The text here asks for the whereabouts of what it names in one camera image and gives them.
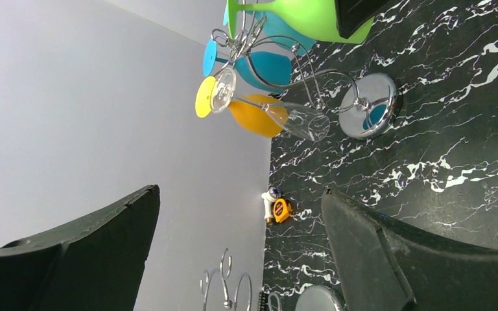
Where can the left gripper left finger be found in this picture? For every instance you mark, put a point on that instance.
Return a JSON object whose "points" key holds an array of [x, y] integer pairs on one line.
{"points": [[95, 262]]}

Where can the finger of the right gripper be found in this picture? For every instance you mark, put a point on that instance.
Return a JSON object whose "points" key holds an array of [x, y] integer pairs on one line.
{"points": [[352, 14]]}

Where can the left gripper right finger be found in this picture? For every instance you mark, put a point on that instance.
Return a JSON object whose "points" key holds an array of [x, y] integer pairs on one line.
{"points": [[386, 264]]}

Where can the green plastic wine glass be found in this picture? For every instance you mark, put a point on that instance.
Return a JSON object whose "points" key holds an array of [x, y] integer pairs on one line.
{"points": [[319, 20]]}

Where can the blue plastic wine glass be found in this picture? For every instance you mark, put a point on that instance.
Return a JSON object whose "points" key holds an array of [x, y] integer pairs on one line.
{"points": [[273, 68], [276, 31]]}

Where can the tall clear champagne flute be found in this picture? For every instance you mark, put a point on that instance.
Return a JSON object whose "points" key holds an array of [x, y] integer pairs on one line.
{"points": [[296, 119]]}

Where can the orange plastic wine glass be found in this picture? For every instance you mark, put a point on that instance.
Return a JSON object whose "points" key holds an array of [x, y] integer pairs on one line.
{"points": [[249, 117]]}

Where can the yellow tape measure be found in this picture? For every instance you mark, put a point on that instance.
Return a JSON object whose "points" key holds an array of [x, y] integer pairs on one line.
{"points": [[281, 210]]}

